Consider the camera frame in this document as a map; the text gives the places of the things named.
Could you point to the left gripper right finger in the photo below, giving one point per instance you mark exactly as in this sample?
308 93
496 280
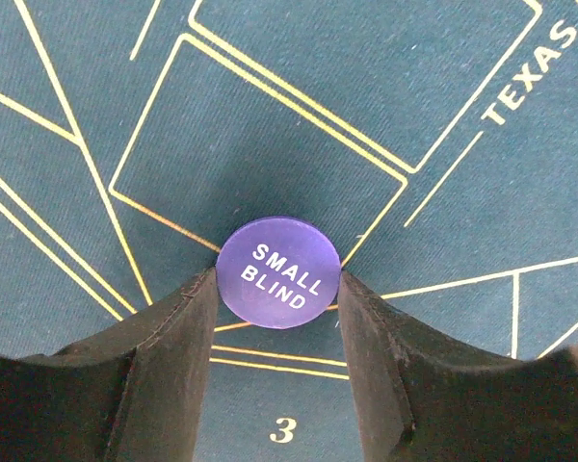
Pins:
421 395

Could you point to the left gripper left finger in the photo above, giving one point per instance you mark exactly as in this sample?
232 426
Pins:
132 392

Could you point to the purple small blind button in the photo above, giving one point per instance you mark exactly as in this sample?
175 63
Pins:
278 272

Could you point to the round blue poker mat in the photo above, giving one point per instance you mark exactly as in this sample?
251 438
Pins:
435 144

